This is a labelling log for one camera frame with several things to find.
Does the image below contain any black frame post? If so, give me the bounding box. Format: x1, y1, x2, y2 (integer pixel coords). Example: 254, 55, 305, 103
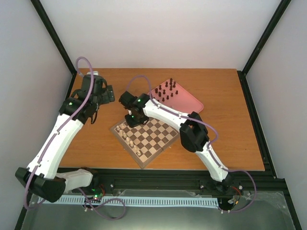
30, 0, 78, 75
241, 0, 293, 75

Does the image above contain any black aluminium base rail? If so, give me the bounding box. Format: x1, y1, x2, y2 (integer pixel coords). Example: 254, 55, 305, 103
86, 169, 288, 197

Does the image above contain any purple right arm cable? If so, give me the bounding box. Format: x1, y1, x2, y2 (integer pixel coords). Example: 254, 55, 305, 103
126, 75, 257, 214

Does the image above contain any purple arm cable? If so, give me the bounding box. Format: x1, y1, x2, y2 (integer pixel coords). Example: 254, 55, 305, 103
23, 57, 94, 210
126, 75, 257, 214

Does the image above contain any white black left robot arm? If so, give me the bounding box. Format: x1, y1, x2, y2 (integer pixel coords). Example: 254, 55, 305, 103
15, 71, 115, 203

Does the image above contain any black frame post left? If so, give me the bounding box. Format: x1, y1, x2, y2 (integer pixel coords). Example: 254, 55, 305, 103
30, 0, 78, 75

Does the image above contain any wooden chessboard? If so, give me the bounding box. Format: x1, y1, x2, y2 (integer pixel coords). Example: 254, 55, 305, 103
110, 118, 179, 169

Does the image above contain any black frame post right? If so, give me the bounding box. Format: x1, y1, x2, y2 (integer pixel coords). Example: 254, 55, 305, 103
241, 0, 293, 75

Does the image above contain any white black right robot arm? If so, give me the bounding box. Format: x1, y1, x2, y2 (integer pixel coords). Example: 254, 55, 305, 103
119, 91, 233, 195

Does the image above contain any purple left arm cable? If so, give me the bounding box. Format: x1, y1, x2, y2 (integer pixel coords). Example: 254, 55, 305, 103
23, 57, 94, 210

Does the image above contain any pink plastic tray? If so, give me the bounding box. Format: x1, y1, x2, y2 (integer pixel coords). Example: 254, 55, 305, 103
151, 79, 203, 114

